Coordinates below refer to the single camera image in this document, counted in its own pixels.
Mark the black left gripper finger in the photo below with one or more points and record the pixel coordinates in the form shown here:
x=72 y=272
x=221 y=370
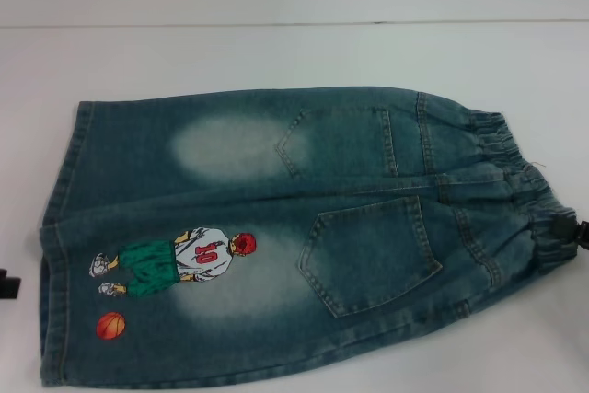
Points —
x=9 y=288

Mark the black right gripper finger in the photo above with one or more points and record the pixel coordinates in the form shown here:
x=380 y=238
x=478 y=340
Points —
x=570 y=232

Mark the blue denim shorts with print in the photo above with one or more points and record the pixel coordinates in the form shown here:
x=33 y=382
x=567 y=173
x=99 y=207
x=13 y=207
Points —
x=285 y=218

